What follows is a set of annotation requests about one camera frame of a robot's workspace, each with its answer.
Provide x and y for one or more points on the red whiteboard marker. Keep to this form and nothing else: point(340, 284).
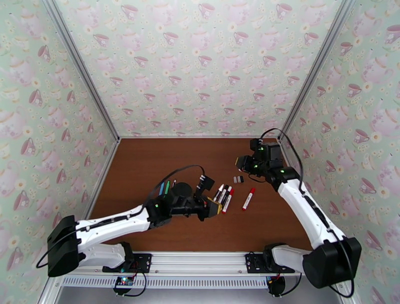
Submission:
point(227, 203)
point(247, 202)

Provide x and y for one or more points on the green pen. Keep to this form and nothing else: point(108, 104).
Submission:
point(167, 187)

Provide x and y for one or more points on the blue pen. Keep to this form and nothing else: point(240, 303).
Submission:
point(162, 189)

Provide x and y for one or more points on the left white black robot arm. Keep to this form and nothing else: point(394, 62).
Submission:
point(118, 220)

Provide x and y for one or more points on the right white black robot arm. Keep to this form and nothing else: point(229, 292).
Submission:
point(306, 209)

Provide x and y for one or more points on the round black controller housing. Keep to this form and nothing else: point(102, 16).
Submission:
point(276, 286)

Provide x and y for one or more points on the circuit board with green light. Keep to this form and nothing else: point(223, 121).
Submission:
point(123, 282)

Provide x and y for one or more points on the aluminium table edge rail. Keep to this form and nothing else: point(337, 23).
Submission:
point(200, 137)

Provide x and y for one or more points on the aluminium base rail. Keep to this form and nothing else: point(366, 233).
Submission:
point(200, 262)

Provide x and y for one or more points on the aluminium corner post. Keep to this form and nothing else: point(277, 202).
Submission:
point(318, 62)
point(80, 62)

